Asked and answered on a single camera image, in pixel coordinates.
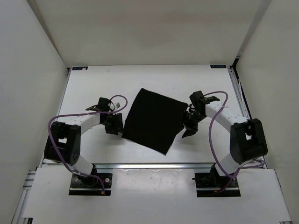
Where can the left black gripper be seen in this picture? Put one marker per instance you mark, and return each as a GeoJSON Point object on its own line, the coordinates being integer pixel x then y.
{"type": "Point", "coordinates": [117, 126]}

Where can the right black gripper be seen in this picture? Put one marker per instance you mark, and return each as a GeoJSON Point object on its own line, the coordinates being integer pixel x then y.
{"type": "Point", "coordinates": [188, 132]}

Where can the black skirt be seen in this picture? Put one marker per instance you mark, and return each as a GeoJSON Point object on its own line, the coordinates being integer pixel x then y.
{"type": "Point", "coordinates": [154, 120]}

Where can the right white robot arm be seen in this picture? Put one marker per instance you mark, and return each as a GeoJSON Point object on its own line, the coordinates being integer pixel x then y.
{"type": "Point", "coordinates": [246, 142]}

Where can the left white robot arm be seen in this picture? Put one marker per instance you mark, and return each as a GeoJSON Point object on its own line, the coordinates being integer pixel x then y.
{"type": "Point", "coordinates": [64, 143]}

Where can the white front board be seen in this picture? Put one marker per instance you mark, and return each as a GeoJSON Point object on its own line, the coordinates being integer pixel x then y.
{"type": "Point", "coordinates": [166, 196]}

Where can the right blue corner label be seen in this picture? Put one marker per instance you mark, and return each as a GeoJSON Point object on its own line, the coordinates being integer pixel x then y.
{"type": "Point", "coordinates": [217, 66]}

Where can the blue corner label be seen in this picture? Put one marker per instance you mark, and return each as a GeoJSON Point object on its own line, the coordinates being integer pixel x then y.
{"type": "Point", "coordinates": [80, 68]}
{"type": "Point", "coordinates": [217, 66]}

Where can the left blue corner label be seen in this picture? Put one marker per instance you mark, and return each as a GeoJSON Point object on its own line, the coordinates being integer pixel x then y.
{"type": "Point", "coordinates": [80, 68]}

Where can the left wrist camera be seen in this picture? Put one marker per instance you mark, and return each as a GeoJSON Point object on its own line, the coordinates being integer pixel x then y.
{"type": "Point", "coordinates": [106, 105]}

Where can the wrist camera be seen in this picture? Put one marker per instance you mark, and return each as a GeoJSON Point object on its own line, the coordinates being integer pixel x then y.
{"type": "Point", "coordinates": [195, 97]}
{"type": "Point", "coordinates": [106, 105]}

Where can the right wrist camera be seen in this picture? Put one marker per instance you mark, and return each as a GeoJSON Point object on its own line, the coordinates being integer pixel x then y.
{"type": "Point", "coordinates": [195, 97]}

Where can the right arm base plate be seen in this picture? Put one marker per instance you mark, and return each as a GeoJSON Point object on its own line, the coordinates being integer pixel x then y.
{"type": "Point", "coordinates": [211, 184]}

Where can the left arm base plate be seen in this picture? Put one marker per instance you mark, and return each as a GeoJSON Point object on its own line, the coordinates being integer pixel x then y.
{"type": "Point", "coordinates": [85, 186]}

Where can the aluminium table frame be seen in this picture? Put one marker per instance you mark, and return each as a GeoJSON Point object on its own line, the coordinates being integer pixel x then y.
{"type": "Point", "coordinates": [121, 84]}

